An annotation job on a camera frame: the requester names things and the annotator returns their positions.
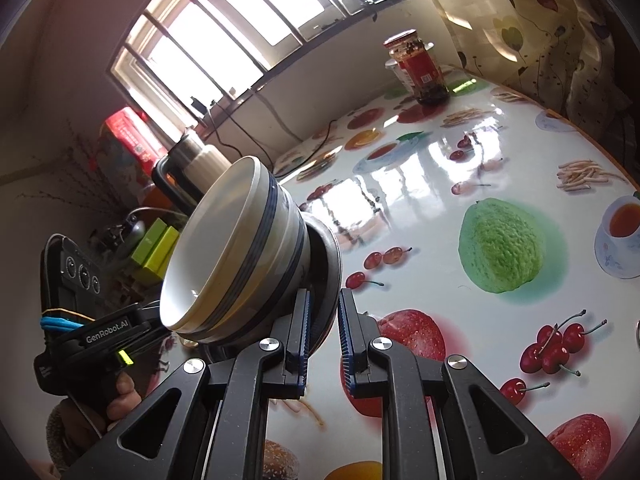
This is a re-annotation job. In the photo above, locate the heart print curtain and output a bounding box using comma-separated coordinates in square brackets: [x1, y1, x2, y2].
[412, 0, 633, 141]

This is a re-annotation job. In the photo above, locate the cream electric kettle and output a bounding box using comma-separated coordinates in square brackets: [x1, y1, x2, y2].
[151, 130, 233, 216]

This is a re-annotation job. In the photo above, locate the lime green box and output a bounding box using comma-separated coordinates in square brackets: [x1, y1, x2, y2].
[142, 225, 181, 283]

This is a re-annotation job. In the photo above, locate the person's left forearm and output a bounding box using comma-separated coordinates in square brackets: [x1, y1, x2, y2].
[46, 402, 101, 476]

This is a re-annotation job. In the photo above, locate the red label glass jar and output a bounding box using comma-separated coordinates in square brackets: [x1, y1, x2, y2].
[382, 30, 451, 107]

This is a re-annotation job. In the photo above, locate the black power cable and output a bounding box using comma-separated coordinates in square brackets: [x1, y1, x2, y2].
[207, 87, 338, 171]

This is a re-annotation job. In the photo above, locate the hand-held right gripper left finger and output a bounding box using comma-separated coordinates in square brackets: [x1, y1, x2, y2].
[62, 290, 313, 480]

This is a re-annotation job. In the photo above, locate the barred window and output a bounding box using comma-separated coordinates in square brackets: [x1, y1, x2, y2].
[107, 0, 426, 131]

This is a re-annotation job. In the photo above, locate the red package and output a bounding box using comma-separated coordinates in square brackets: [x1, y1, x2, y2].
[102, 107, 168, 176]

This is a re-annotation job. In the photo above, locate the dried twig bunch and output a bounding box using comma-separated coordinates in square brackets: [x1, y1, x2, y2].
[15, 120, 126, 231]

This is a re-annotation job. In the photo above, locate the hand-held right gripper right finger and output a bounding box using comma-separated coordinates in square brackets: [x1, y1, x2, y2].
[338, 289, 583, 480]

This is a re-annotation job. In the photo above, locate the person's left hand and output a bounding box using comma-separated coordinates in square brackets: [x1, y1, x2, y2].
[75, 374, 140, 441]

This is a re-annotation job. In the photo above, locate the white bowl with blue stripes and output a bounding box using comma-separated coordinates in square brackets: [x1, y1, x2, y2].
[172, 175, 312, 347]
[159, 156, 281, 333]

